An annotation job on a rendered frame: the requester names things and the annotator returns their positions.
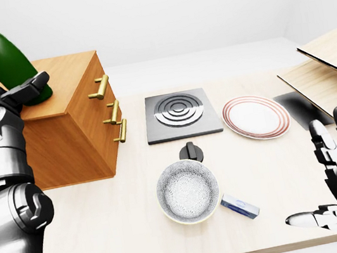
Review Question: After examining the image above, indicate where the white plate with red rings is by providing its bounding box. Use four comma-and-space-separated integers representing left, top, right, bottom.
219, 89, 293, 146

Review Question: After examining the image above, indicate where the flat dark stove plate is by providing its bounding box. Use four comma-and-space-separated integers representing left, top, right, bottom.
140, 85, 224, 146

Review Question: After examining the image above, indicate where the wooden cabinet drawer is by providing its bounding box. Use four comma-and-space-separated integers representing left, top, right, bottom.
59, 50, 115, 136
91, 102, 135, 179
75, 76, 125, 157

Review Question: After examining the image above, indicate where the wooden cabinet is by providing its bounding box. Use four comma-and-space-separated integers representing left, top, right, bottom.
0, 47, 136, 198

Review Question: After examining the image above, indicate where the pale wooden slat tray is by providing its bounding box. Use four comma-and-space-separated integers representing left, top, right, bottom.
270, 25, 337, 131

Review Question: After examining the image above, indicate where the round black knob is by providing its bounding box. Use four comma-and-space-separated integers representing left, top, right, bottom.
177, 139, 207, 165

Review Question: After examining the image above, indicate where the small blue white box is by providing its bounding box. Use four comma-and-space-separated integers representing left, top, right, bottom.
219, 188, 262, 223

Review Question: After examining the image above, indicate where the brass drawer handle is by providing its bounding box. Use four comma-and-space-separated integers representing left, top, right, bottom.
110, 118, 130, 145
84, 73, 113, 102
99, 99, 123, 127

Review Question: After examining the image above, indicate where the patterned grey white bowl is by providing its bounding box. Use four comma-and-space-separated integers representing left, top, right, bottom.
151, 155, 226, 230

